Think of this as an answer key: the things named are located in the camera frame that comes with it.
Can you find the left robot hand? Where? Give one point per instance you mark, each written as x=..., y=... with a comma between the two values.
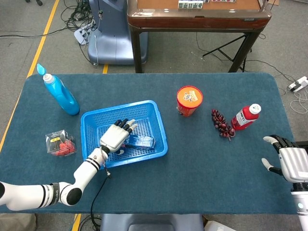
x=115, y=137

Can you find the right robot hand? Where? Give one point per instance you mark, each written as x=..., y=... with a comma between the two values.
x=294, y=163

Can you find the blue snack packet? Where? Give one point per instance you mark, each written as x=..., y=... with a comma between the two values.
x=143, y=142

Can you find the clear box of red caps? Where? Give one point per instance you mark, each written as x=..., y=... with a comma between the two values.
x=61, y=144

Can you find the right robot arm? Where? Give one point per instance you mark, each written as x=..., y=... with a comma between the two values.
x=300, y=207

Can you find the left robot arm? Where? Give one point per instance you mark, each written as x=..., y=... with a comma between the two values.
x=29, y=195

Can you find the blue plastic perforated basket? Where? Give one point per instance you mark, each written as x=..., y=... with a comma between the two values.
x=144, y=157

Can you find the blue detergent bottle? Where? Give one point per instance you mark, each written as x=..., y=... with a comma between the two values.
x=63, y=96

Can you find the red drink bottle white cap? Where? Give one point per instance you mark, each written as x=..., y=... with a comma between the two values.
x=244, y=118

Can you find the white power strip black plug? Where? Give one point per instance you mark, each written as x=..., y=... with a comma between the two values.
x=299, y=84

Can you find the dark red grape bunch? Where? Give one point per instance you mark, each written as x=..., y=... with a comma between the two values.
x=222, y=126

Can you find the orange instant noodle cup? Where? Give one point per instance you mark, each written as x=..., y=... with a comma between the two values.
x=189, y=97

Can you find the teal felt table mat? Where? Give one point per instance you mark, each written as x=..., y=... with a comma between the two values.
x=192, y=173

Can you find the blue-grey robot chassis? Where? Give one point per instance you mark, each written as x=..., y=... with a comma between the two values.
x=149, y=222

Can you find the white power strip with plugs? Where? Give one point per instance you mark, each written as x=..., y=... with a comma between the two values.
x=80, y=34

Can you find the brown mahjong table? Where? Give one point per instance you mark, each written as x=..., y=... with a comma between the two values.
x=192, y=21

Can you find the green print mahjong tile row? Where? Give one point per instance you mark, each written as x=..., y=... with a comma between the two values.
x=190, y=4

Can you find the red print mahjong tile row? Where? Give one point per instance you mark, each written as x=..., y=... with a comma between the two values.
x=222, y=1

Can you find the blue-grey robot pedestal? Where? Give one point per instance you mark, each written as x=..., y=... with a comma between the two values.
x=113, y=41

